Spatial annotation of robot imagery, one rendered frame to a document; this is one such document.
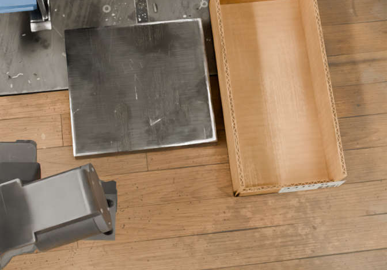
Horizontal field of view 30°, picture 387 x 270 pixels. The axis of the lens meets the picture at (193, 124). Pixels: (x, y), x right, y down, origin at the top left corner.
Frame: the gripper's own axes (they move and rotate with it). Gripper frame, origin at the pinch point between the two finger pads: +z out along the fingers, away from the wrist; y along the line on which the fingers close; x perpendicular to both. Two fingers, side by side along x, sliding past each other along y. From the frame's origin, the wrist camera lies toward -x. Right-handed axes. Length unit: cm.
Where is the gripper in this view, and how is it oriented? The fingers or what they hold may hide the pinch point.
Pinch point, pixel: (14, 167)
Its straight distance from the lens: 77.2
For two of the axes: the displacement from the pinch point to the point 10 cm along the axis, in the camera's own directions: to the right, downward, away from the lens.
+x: -9.9, -0.2, -1.0
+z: -0.9, -2.4, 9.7
